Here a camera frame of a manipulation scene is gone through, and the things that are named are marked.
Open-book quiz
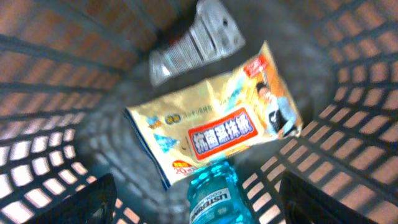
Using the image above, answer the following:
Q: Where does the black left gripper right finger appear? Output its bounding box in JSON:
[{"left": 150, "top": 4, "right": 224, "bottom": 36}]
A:
[{"left": 279, "top": 171, "right": 377, "bottom": 224}]

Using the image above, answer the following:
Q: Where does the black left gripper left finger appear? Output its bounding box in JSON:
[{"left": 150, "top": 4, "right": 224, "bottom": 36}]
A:
[{"left": 27, "top": 173, "right": 117, "bottom": 224}]

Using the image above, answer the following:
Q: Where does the blue mouthwash bottle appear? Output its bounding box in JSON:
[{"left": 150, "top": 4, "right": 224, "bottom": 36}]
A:
[{"left": 187, "top": 161, "right": 254, "bottom": 224}]

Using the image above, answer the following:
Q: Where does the yellow wet wipes pack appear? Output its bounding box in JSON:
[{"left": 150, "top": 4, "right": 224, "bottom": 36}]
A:
[{"left": 124, "top": 44, "right": 303, "bottom": 189}]

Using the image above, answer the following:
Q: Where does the dark grey plastic basket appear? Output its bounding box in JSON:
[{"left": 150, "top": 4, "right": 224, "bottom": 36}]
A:
[{"left": 1, "top": 0, "right": 397, "bottom": 223}]

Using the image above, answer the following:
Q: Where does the silver foil packet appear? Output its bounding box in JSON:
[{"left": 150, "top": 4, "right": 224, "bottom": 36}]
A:
[{"left": 149, "top": 0, "right": 245, "bottom": 86}]

